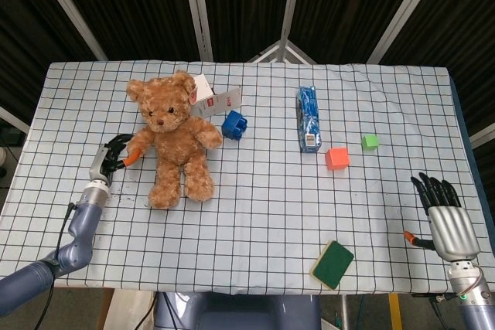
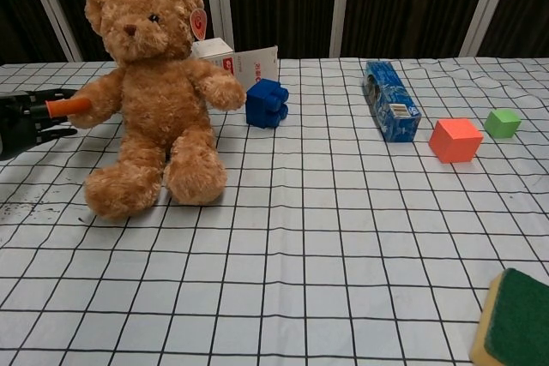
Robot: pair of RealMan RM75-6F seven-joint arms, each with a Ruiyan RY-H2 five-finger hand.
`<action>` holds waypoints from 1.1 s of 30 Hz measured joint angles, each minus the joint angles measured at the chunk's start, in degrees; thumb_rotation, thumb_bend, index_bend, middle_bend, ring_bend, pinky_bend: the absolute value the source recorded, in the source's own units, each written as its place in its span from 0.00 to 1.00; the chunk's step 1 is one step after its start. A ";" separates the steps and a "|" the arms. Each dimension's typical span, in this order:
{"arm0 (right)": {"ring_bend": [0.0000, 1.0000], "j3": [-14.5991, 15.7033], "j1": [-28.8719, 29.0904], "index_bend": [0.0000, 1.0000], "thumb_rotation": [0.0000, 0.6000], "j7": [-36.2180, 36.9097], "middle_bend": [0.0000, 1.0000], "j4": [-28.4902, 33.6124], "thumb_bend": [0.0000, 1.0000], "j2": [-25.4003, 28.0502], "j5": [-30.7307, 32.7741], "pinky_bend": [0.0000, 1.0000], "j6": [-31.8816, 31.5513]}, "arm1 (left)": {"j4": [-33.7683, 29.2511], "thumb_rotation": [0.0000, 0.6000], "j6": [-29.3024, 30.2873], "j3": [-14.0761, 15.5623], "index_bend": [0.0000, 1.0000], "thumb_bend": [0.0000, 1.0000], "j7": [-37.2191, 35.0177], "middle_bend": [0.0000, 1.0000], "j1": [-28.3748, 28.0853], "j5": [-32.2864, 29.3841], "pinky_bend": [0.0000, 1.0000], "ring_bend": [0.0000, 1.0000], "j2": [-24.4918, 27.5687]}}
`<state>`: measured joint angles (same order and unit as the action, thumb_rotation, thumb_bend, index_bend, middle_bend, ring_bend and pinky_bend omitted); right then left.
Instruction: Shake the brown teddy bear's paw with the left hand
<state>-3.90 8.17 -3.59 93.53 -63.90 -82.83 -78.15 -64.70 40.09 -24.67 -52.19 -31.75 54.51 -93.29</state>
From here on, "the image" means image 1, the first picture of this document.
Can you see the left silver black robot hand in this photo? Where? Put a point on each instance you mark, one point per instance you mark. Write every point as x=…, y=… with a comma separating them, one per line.
x=100, y=164

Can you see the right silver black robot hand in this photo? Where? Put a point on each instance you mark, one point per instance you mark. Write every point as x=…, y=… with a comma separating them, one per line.
x=452, y=229

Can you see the brown plush teddy bear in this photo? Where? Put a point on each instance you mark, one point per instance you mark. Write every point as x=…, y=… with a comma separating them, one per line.
x=176, y=144

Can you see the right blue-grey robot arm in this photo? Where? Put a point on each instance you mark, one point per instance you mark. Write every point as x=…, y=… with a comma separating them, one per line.
x=473, y=295

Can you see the green cube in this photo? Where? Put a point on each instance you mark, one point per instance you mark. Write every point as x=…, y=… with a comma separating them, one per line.
x=370, y=142

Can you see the green and yellow sponge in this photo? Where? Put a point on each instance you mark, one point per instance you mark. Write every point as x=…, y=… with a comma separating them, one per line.
x=333, y=264

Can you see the orange cube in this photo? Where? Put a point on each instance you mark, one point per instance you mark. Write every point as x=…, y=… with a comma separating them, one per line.
x=337, y=158

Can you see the white carton with red print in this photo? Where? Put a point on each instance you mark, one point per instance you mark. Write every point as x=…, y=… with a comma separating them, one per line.
x=220, y=103

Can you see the blue plastic building block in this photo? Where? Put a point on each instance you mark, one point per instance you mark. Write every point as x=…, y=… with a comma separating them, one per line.
x=233, y=124

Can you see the white black-checked tablecloth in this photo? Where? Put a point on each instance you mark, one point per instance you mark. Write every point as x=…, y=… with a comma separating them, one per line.
x=270, y=210

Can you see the blue printed packet box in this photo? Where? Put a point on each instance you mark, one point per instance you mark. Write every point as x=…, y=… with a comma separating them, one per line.
x=308, y=117

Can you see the blue-grey robot torso base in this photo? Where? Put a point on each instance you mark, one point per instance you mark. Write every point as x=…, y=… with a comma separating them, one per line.
x=239, y=312

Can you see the white metal frame post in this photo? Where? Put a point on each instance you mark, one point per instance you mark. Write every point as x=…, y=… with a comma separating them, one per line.
x=406, y=9
x=199, y=9
x=290, y=1
x=69, y=9

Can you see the white triangular frame foot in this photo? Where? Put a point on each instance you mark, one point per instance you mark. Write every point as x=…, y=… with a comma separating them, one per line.
x=288, y=51

